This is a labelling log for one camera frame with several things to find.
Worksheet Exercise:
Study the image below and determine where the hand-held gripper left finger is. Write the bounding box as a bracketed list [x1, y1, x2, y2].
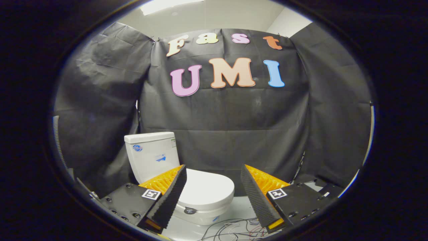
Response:
[99, 164, 188, 235]

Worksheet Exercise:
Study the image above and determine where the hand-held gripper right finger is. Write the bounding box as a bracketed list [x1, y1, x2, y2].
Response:
[240, 164, 335, 234]

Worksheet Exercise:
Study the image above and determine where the white toilet lid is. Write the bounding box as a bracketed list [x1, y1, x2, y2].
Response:
[176, 168, 235, 212]

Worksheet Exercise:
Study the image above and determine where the white ceramic toilet with tank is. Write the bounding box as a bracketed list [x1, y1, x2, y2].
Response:
[124, 132, 234, 226]

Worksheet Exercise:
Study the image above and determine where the black backdrop cloth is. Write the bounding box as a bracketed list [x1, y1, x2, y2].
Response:
[53, 22, 372, 200]

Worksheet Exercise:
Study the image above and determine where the grey ribbed strip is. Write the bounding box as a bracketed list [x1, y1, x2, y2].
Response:
[52, 115, 67, 168]

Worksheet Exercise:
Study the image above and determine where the tangle of thin floor cables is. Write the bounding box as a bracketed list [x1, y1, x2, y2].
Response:
[197, 218, 271, 241]

